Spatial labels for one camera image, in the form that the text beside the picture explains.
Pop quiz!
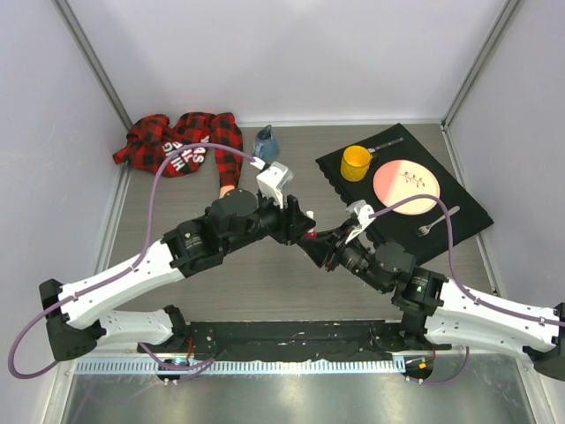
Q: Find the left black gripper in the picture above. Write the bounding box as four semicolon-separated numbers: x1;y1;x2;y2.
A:
223;188;316;254

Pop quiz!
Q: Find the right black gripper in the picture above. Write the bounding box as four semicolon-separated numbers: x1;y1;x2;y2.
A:
298;218;389;293

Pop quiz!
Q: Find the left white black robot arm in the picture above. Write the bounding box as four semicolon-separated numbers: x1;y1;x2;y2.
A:
39;190;315;361

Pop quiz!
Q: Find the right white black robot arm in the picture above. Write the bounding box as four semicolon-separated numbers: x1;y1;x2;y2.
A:
298;229;564;381

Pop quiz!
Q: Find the mannequin hand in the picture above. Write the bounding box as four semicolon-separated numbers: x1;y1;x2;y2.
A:
218;185;236;199

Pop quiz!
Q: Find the blue ceramic jug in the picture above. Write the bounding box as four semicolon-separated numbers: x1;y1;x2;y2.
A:
253;125;280;163

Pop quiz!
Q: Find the yellow mug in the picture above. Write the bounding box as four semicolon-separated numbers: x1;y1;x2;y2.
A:
340;145;373;182

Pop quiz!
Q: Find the pink cream plate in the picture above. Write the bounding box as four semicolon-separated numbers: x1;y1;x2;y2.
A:
373;160;441;207

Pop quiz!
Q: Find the silver fork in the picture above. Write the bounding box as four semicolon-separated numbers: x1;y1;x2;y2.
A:
417;206;460;237

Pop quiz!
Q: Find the black placemat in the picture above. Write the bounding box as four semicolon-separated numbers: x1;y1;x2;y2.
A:
316;124;493;264

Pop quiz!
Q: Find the red black plaid shirt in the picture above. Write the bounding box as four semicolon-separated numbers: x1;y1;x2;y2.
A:
112;111;244;178

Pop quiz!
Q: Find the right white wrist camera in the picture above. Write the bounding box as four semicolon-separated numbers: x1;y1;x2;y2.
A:
345;200;374;245

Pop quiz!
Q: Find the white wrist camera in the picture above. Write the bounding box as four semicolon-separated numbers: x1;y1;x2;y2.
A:
345;200;374;245
251;156;294;210

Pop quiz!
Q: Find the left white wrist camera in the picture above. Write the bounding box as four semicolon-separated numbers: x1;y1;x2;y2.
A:
251;156;294;210

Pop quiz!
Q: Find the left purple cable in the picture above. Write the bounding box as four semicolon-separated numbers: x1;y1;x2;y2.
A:
8;143;261;380

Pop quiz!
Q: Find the dark handled knife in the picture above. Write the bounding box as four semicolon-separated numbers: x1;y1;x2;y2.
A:
367;137;405;154

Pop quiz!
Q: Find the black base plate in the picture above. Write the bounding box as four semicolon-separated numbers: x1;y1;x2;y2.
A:
137;318;454;361

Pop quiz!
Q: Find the white cable duct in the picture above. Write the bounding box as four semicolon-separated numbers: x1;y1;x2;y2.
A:
74;357;405;375

